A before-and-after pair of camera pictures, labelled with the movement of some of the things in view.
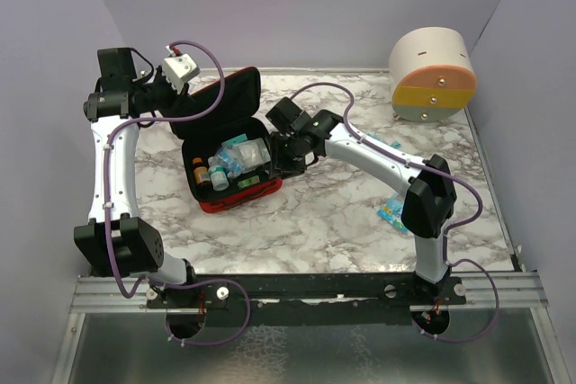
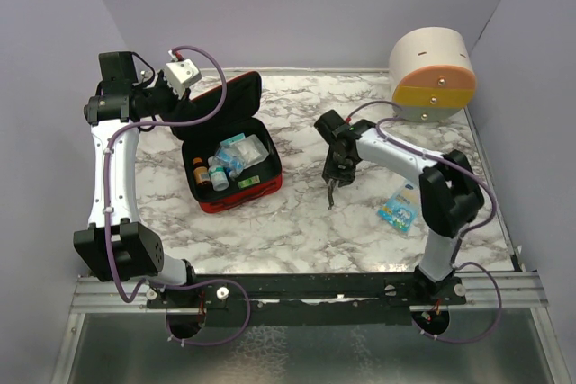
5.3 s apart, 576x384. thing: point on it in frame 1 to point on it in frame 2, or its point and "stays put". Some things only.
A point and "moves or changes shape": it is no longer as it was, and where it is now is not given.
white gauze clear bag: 249,154 moves or changes shape
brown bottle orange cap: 201,172 stays put
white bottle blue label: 214,161 stays put
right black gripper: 278,165 to 330,172
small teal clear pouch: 239,138 stays put
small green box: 247,182 stays put
